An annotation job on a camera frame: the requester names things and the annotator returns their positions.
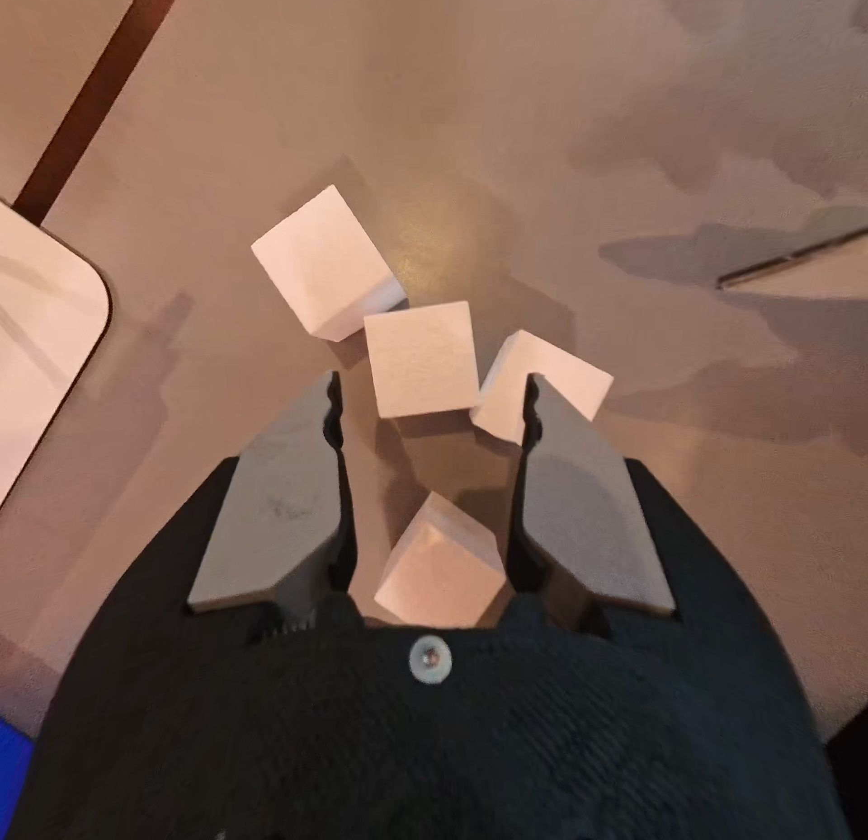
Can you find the white stand with wooden board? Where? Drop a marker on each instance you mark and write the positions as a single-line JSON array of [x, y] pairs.
[[41, 325]]

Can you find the blue plastic bin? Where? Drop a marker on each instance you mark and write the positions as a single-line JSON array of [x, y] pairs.
[[13, 758]]

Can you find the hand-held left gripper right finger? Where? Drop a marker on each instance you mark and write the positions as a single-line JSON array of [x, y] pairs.
[[590, 528]]

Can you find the grey flat tray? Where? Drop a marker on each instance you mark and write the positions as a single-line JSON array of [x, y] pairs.
[[814, 270]]

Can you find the white hard foam cube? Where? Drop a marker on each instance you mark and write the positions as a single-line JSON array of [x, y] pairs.
[[502, 392], [420, 359], [325, 264], [441, 569]]

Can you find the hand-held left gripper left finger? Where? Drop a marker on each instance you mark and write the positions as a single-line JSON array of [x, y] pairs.
[[271, 514]]

